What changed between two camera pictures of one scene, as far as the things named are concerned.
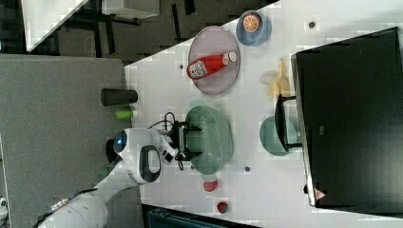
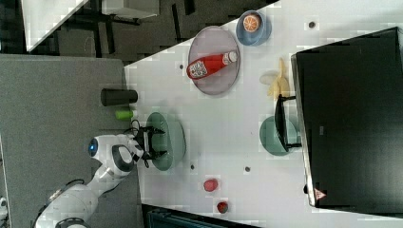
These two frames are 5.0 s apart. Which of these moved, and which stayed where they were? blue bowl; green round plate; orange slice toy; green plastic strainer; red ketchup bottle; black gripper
Moved: green plastic strainer; black gripper
Stayed: green round plate; blue bowl; orange slice toy; red ketchup bottle
